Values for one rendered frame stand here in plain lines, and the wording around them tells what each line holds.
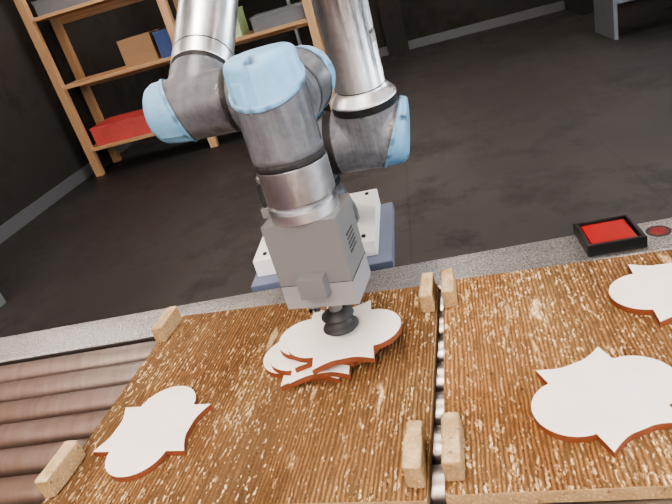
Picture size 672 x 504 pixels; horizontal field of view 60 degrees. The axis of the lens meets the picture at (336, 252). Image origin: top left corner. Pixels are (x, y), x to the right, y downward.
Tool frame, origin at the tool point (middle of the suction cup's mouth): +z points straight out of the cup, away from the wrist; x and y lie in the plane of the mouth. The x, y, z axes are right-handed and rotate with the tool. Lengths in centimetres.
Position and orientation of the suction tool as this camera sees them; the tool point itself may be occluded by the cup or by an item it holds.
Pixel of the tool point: (340, 324)
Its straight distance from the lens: 68.5
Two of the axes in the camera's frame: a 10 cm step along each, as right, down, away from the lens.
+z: 2.5, 8.7, 4.3
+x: 2.5, -4.9, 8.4
